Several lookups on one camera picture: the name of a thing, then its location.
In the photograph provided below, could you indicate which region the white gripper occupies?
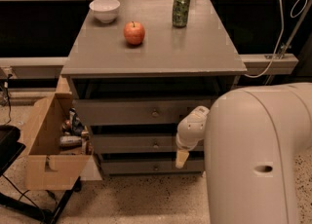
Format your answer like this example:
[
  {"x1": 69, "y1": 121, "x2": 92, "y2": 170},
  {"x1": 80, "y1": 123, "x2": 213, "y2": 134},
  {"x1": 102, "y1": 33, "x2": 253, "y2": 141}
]
[{"x1": 175, "y1": 106, "x2": 210, "y2": 168}]

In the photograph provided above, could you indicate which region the grey drawer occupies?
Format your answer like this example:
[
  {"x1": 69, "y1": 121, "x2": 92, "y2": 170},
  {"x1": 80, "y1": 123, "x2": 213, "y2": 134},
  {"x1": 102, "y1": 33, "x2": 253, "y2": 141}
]
[
  {"x1": 73, "y1": 97, "x2": 215, "y2": 126},
  {"x1": 89, "y1": 132, "x2": 206, "y2": 155},
  {"x1": 100, "y1": 159, "x2": 205, "y2": 174}
]

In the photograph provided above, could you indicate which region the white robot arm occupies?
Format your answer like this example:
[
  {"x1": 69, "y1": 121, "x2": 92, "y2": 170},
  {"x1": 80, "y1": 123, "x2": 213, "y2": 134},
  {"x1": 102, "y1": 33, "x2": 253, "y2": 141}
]
[{"x1": 175, "y1": 83, "x2": 312, "y2": 224}]

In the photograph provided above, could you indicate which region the grey bottom drawer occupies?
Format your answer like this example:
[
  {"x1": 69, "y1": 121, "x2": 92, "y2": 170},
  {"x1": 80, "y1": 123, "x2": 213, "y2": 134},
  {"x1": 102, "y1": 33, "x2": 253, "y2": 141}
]
[{"x1": 100, "y1": 159, "x2": 205, "y2": 174}]

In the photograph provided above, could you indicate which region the grey drawer cabinet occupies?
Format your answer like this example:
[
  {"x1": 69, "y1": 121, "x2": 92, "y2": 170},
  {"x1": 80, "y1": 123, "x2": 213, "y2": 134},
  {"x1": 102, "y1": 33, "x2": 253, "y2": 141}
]
[{"x1": 61, "y1": 0, "x2": 246, "y2": 173}]

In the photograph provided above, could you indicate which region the grey top drawer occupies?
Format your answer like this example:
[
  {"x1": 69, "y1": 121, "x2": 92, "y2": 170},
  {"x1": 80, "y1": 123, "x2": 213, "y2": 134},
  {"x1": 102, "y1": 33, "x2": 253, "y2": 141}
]
[{"x1": 73, "y1": 97, "x2": 215, "y2": 126}]

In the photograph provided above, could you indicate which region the dark bottle in box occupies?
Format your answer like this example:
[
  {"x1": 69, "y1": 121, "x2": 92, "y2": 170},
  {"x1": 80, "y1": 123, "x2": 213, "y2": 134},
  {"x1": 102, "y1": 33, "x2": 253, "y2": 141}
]
[{"x1": 69, "y1": 108, "x2": 85, "y2": 136}]

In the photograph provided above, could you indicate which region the silver can in box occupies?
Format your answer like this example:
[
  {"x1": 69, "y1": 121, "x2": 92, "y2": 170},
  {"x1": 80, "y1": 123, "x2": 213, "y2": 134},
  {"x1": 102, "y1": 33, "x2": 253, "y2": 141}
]
[{"x1": 59, "y1": 136, "x2": 82, "y2": 147}]

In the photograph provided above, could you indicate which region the red apple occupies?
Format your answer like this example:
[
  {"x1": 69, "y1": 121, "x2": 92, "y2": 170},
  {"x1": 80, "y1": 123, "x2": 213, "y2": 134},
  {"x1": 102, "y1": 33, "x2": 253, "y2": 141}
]
[{"x1": 123, "y1": 21, "x2": 145, "y2": 45}]

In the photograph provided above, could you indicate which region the cardboard box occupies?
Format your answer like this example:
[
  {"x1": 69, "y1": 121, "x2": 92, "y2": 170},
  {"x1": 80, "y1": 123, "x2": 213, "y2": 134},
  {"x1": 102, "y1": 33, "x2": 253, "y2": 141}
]
[{"x1": 19, "y1": 75, "x2": 103, "y2": 192}]

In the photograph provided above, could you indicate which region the green soda can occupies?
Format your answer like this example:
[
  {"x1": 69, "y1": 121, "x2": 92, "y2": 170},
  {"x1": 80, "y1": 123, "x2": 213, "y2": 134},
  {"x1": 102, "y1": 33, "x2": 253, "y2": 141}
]
[{"x1": 172, "y1": 0, "x2": 190, "y2": 27}]

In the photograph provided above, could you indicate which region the white ceramic bowl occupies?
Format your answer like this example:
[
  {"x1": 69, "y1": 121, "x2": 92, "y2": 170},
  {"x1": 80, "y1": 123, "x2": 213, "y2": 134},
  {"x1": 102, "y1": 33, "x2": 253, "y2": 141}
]
[{"x1": 89, "y1": 0, "x2": 120, "y2": 23}]

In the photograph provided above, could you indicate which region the black floor cable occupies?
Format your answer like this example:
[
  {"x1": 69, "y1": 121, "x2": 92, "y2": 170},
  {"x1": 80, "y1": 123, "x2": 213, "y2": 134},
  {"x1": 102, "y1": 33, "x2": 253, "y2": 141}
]
[{"x1": 2, "y1": 173, "x2": 59, "y2": 217}]

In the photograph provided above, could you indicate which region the white cable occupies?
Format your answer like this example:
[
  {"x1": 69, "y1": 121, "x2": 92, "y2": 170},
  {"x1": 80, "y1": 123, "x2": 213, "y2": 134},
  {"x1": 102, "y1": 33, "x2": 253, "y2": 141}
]
[{"x1": 243, "y1": 0, "x2": 308, "y2": 80}]

